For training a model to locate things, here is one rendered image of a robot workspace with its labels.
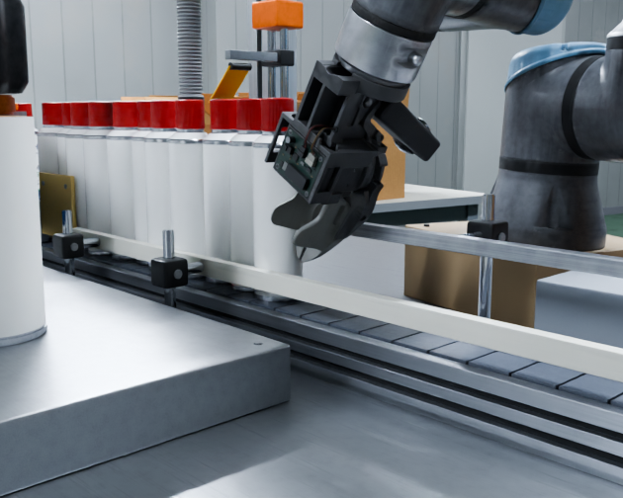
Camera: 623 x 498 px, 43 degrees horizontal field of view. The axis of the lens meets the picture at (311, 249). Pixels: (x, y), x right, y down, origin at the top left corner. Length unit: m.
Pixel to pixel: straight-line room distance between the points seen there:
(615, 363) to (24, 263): 0.46
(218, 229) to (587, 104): 0.42
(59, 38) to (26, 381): 4.90
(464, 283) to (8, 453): 0.59
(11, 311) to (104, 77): 4.85
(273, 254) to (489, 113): 6.64
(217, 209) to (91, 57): 4.65
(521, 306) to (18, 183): 0.54
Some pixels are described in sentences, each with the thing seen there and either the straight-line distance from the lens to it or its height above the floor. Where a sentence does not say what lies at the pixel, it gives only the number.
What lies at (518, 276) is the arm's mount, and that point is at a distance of 0.90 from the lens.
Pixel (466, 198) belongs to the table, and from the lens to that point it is 2.80.
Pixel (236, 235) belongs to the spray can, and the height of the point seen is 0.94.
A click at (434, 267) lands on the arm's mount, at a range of 1.00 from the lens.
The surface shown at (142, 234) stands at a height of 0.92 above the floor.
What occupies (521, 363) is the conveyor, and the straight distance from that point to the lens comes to 0.63.
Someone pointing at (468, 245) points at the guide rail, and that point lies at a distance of 0.70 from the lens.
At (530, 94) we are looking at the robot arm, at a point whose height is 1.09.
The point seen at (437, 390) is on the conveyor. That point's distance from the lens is 0.64.
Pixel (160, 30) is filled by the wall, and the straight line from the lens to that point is 5.68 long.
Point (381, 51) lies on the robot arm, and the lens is 0.65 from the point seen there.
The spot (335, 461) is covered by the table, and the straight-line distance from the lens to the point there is 0.57.
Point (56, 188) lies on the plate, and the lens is 1.16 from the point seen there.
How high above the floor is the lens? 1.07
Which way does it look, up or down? 10 degrees down
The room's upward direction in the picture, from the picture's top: straight up
